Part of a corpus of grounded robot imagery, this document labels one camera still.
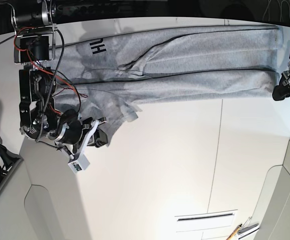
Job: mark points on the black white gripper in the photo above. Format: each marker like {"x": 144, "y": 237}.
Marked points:
{"x": 72, "y": 135}

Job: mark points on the grey T-shirt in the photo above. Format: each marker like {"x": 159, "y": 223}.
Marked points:
{"x": 120, "y": 72}

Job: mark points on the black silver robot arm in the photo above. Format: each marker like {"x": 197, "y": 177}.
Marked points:
{"x": 34, "y": 44}

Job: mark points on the black power strip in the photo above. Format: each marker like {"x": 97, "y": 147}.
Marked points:
{"x": 88, "y": 8}

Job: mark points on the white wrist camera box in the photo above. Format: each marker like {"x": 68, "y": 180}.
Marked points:
{"x": 79, "y": 164}

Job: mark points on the white cable grommet plate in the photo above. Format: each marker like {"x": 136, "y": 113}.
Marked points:
{"x": 207, "y": 221}

